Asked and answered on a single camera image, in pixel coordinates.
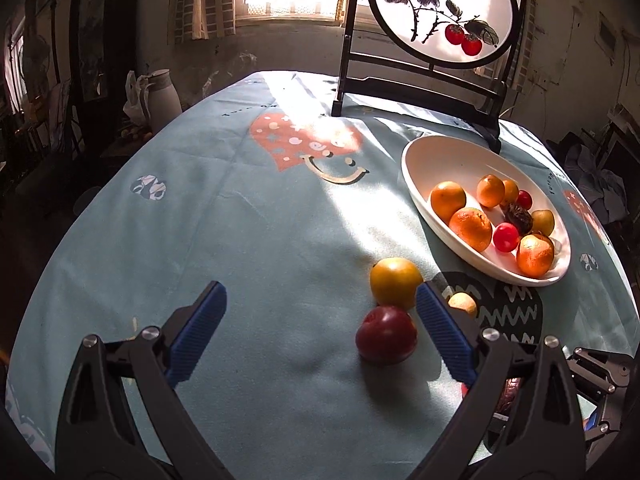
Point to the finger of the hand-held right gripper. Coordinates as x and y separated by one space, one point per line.
602 367
597 425

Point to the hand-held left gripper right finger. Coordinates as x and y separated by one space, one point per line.
444 335

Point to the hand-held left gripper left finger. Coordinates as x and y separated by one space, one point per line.
197 332

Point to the small yellow-green fruit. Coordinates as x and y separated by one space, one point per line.
463 304

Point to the dark red apple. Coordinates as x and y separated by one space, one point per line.
386 334

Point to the yellow-brown pear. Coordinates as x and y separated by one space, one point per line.
396 282

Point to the large orange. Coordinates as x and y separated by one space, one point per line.
471 229

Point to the small tan fruit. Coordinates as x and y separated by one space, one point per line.
543 221

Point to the yellow citrus fruit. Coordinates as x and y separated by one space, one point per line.
511 192

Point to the white oval plate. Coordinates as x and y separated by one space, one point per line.
440 160

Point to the light blue printed tablecloth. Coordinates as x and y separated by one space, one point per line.
240 240

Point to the pile of grey clothes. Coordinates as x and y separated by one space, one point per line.
597 182

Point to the white plastic bag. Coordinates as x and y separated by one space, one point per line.
131 102

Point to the white jug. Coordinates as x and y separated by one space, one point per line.
164 95

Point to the checked curtain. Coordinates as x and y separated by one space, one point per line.
205 0
524 60

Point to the painted round table screen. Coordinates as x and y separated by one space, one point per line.
440 10

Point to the dark framed wall scroll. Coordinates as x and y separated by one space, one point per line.
100 30

